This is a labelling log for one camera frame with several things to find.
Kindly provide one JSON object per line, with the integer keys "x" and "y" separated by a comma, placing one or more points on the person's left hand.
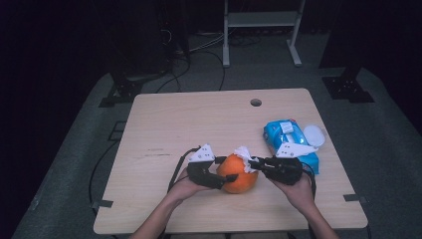
{"x": 185, "y": 189}

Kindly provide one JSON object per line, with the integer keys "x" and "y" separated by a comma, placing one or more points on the black floor frame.
{"x": 111, "y": 136}

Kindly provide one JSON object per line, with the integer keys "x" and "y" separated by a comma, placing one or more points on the blue wet wipes pack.
{"x": 285, "y": 136}

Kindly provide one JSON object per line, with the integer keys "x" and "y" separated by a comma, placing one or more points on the black stand base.
{"x": 346, "y": 88}
{"x": 127, "y": 89}

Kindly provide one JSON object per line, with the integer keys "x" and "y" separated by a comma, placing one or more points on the person's right hand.
{"x": 300, "y": 194}

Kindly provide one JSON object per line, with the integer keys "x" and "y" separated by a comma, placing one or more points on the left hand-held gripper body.
{"x": 202, "y": 174}

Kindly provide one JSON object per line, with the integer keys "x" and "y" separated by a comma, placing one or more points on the white wet wipe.
{"x": 245, "y": 157}

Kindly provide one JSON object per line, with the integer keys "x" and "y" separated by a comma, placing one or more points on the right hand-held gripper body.
{"x": 283, "y": 169}

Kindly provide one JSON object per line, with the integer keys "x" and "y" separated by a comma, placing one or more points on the white metal stand frame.
{"x": 258, "y": 19}

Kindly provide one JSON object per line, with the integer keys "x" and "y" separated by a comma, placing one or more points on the black tape strip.
{"x": 355, "y": 198}
{"x": 103, "y": 203}

